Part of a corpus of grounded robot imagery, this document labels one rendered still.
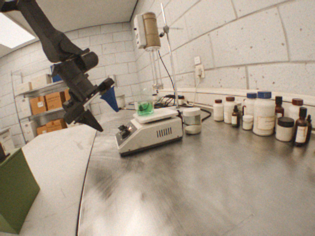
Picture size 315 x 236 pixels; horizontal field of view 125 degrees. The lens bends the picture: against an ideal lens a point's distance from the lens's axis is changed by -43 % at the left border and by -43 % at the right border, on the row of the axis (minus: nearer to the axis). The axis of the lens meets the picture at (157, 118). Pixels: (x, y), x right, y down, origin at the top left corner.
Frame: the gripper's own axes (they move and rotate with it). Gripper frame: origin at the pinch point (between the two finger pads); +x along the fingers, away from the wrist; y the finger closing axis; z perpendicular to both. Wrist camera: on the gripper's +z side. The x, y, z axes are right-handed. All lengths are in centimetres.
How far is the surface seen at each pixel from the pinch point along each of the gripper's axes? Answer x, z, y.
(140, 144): 12.9, -4.5, 1.9
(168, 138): 17.8, -9.4, -3.0
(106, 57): -54, 136, -205
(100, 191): 8.9, -5.1, 19.2
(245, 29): 8, -50, -43
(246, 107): 28.1, -33.3, -18.1
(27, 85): -112, 217, -80
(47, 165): -0.6, 19.9, 17.8
